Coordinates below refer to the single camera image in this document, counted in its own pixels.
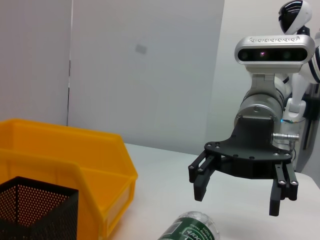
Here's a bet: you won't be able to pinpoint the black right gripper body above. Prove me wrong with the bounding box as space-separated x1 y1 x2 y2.
204 116 294 180

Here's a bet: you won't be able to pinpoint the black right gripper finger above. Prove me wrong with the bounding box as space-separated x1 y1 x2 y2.
188 151 222 202
268 161 300 217

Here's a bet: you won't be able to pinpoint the clear water bottle green label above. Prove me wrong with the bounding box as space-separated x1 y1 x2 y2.
156 211 221 240

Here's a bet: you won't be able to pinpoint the black mesh pen holder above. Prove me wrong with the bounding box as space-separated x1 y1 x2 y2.
0 176 80 240

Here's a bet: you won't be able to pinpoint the right gripper silver connector plug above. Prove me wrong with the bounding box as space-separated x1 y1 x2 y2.
271 132 301 146

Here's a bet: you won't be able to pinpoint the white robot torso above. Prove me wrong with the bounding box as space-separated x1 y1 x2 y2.
282 23 320 174

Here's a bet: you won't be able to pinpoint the yellow plastic storage bin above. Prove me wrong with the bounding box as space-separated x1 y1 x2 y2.
0 118 139 240

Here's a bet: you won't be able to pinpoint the black white robot head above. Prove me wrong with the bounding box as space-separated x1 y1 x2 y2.
277 0 314 36

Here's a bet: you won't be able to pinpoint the right wrist camera mount bracket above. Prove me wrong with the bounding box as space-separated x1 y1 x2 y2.
250 71 276 94

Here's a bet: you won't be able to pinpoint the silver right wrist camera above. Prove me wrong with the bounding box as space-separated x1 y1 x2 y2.
234 34 316 74

